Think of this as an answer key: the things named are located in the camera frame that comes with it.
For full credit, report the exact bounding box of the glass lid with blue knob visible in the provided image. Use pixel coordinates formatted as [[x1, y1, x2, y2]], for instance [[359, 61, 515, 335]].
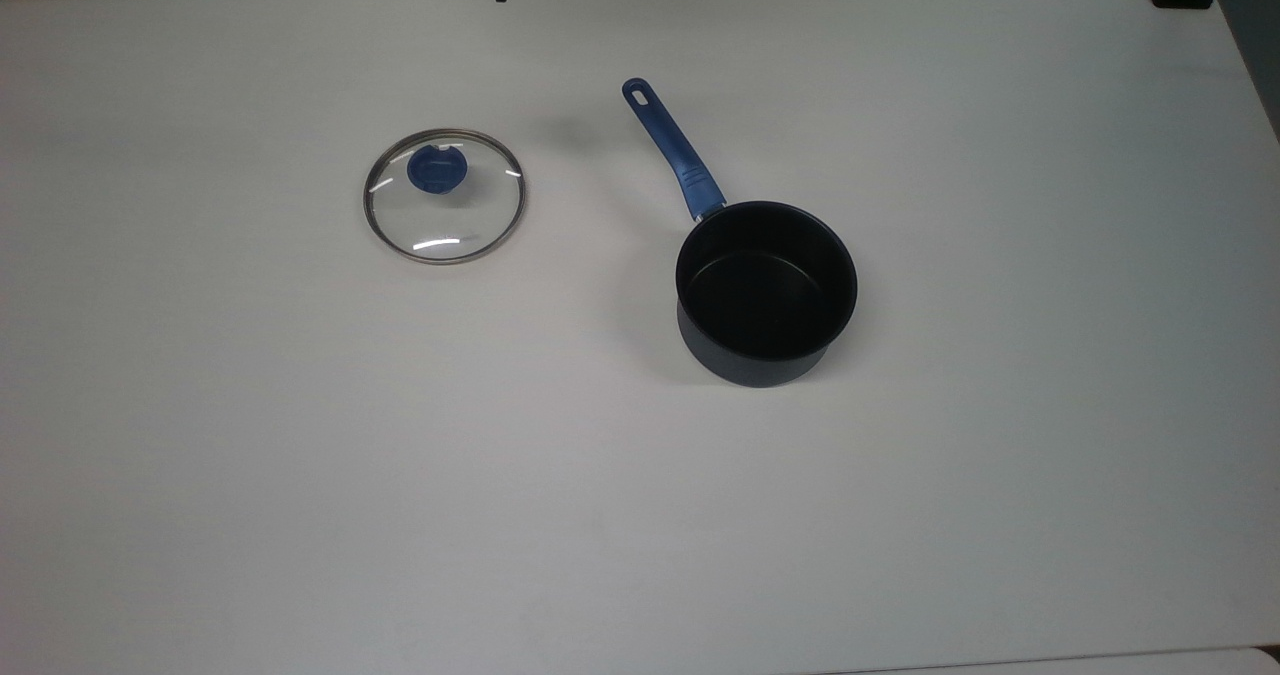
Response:
[[362, 127, 528, 266]]

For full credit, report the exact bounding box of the black saucepan with blue handle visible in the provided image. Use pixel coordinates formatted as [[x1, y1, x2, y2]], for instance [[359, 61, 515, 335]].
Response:
[[621, 77, 859, 389]]

